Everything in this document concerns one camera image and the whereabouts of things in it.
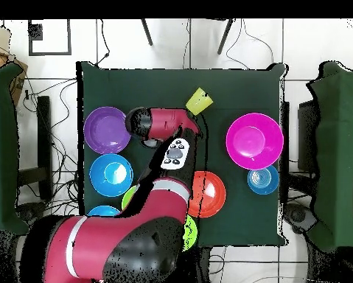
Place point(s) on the yellow plastic cup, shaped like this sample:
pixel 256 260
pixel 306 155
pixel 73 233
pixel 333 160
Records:
pixel 199 101

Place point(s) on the large blue bowl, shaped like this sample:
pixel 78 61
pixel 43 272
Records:
pixel 104 211
pixel 111 175

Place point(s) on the long black bar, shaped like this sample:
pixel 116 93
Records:
pixel 45 132

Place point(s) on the black stand with knob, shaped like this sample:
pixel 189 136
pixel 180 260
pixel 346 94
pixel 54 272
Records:
pixel 31 212

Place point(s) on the green bowl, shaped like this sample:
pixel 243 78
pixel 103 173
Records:
pixel 127 199
pixel 191 233

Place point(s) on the black box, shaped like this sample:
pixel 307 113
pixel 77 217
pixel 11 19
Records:
pixel 307 135

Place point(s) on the purple bowl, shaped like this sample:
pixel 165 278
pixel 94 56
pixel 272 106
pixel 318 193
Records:
pixel 105 130

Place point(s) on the green covered side table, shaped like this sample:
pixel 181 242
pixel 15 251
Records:
pixel 2 147
pixel 338 147

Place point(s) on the large orange-red bowl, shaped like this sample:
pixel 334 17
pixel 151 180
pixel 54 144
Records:
pixel 211 194

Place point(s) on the large pink bowl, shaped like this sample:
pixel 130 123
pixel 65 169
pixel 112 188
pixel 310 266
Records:
pixel 254 141

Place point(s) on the black tripod leg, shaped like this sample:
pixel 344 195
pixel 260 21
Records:
pixel 225 36
pixel 146 32

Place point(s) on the small blue bowl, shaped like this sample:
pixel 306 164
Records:
pixel 263 179

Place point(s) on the dark green tablecloth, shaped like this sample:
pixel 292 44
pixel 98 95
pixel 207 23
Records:
pixel 238 88

